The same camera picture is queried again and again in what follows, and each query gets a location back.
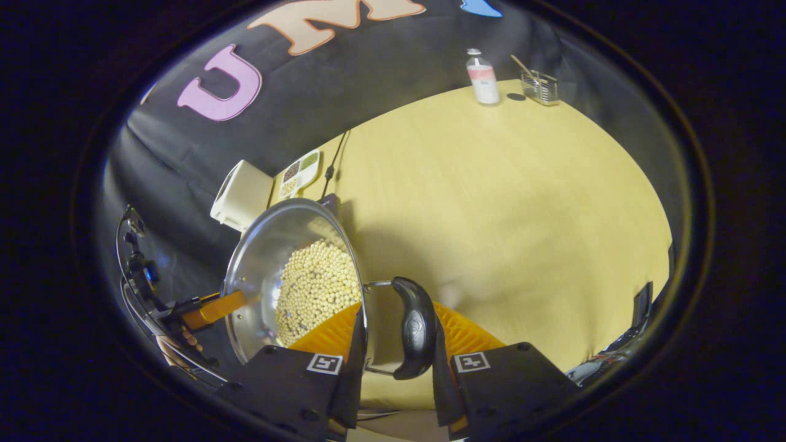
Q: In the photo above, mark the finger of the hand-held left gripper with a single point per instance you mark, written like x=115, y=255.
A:
x=212, y=310

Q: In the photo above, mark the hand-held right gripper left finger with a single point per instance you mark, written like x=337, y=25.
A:
x=282, y=387

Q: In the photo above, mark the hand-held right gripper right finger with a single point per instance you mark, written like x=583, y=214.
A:
x=509, y=387

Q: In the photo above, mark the black induction cooktop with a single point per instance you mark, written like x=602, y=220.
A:
x=331, y=204

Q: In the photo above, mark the pile of soybeans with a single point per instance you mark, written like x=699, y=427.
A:
x=316, y=288

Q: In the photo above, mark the clear bottle pink label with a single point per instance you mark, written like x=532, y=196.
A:
x=484, y=80

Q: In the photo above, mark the wooden stick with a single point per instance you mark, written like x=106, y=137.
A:
x=522, y=64

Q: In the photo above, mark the dark metal frame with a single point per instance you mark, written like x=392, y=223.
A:
x=620, y=350

